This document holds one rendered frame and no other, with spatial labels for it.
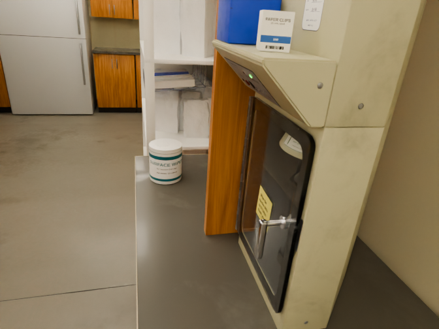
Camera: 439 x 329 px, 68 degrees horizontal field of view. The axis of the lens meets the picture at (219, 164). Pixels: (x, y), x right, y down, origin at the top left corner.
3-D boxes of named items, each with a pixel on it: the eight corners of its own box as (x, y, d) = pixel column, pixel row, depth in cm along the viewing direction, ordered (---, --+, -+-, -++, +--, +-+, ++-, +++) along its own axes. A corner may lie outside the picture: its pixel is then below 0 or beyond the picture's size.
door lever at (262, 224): (279, 259, 65) (275, 250, 68) (287, 220, 61) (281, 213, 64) (255, 262, 64) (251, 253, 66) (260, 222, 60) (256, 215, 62)
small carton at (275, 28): (284, 49, 57) (289, 12, 54) (289, 53, 52) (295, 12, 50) (255, 47, 57) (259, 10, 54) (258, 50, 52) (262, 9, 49)
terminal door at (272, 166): (239, 230, 95) (254, 94, 78) (280, 317, 68) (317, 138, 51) (236, 230, 95) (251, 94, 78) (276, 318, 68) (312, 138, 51)
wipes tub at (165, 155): (179, 170, 140) (179, 137, 134) (183, 184, 129) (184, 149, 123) (148, 171, 137) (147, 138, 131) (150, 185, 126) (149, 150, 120)
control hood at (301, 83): (255, 85, 78) (260, 42, 74) (325, 128, 50) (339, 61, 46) (209, 85, 76) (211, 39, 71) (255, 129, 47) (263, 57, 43)
